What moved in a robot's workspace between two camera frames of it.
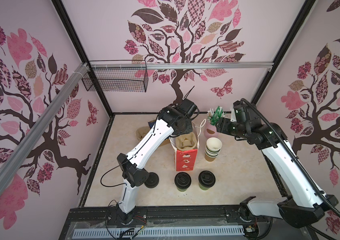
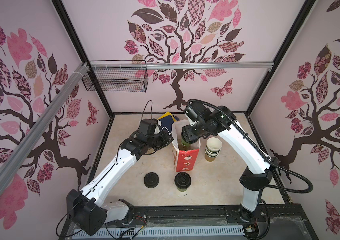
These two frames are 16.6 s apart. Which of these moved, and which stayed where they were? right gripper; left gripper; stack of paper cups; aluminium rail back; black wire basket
Moved: right gripper; left gripper
Stayed: black wire basket; stack of paper cups; aluminium rail back
